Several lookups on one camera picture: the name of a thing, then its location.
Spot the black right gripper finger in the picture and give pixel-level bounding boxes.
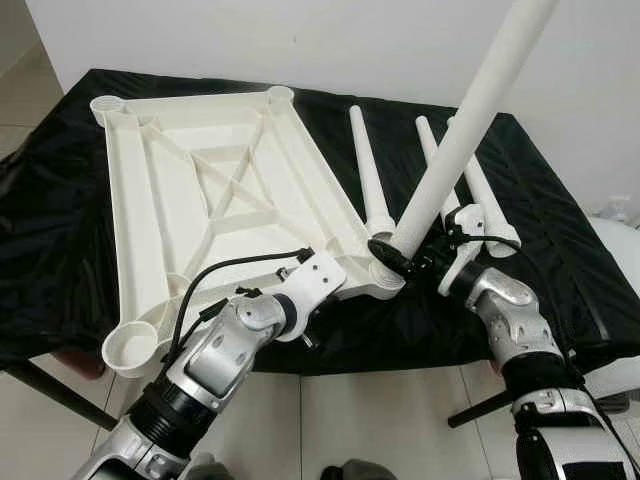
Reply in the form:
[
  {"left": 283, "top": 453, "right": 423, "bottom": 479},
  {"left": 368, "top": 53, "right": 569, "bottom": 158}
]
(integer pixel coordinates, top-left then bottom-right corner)
[{"left": 368, "top": 236, "right": 413, "bottom": 276}]

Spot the white plastic table leg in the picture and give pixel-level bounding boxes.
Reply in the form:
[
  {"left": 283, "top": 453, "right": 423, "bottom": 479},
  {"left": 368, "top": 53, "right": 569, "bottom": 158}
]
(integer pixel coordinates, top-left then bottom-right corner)
[
  {"left": 385, "top": 0, "right": 561, "bottom": 263},
  {"left": 447, "top": 115, "right": 522, "bottom": 257},
  {"left": 347, "top": 104, "right": 397, "bottom": 241},
  {"left": 414, "top": 115, "right": 488, "bottom": 229}
]

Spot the white plastic children table top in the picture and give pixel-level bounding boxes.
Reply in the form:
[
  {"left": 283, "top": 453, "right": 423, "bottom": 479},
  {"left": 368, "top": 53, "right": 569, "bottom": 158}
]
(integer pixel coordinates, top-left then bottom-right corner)
[{"left": 88, "top": 85, "right": 406, "bottom": 381}]

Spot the black cloth table cover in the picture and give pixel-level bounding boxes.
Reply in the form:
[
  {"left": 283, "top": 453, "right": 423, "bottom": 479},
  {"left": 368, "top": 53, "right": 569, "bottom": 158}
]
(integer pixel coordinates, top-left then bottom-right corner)
[{"left": 0, "top": 68, "right": 640, "bottom": 376}]

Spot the black metal table leg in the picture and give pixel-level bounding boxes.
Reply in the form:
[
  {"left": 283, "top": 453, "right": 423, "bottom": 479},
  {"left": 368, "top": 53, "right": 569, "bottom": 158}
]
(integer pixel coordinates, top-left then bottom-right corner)
[
  {"left": 0, "top": 360, "right": 116, "bottom": 431},
  {"left": 447, "top": 385, "right": 511, "bottom": 429}
]

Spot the white round appliance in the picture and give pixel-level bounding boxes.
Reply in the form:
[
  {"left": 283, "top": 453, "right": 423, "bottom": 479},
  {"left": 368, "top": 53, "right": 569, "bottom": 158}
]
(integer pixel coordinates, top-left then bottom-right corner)
[{"left": 570, "top": 215, "right": 640, "bottom": 411}]

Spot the grey robot right foot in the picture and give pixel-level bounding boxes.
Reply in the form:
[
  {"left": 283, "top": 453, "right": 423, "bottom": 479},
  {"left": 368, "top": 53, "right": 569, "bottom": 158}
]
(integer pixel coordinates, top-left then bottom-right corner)
[{"left": 320, "top": 460, "right": 401, "bottom": 480}]

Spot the grey robot foot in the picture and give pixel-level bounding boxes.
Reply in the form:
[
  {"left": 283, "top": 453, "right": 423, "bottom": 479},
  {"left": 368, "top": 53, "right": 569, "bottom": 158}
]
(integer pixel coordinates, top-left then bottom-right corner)
[
  {"left": 320, "top": 460, "right": 401, "bottom": 480},
  {"left": 185, "top": 455, "right": 231, "bottom": 480}
]

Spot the grey robot left foot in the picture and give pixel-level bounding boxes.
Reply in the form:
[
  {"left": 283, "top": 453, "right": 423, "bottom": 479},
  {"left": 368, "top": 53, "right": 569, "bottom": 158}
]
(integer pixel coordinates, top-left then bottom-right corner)
[{"left": 185, "top": 455, "right": 231, "bottom": 480}]

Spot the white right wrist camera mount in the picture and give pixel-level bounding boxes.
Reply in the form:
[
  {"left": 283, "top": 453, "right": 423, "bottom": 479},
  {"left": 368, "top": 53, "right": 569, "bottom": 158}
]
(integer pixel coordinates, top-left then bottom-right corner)
[{"left": 440, "top": 203, "right": 487, "bottom": 297}]

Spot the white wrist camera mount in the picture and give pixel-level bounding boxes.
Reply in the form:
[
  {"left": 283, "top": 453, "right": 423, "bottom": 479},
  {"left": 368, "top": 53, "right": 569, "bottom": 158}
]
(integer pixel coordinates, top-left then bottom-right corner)
[
  {"left": 440, "top": 203, "right": 487, "bottom": 297},
  {"left": 272, "top": 250, "right": 348, "bottom": 343}
]

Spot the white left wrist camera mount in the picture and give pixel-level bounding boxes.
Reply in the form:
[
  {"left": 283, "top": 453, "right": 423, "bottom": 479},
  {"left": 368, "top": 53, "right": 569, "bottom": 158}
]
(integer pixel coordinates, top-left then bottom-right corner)
[{"left": 272, "top": 250, "right": 348, "bottom": 343}]

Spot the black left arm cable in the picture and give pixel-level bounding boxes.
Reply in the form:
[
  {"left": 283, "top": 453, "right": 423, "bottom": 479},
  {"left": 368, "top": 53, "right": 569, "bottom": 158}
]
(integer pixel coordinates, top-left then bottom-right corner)
[{"left": 165, "top": 247, "right": 313, "bottom": 361}]

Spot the white wall socket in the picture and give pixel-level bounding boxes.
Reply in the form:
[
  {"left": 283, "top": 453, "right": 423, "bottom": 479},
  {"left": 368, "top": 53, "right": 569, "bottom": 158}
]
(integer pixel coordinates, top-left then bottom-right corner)
[{"left": 605, "top": 195, "right": 632, "bottom": 221}]

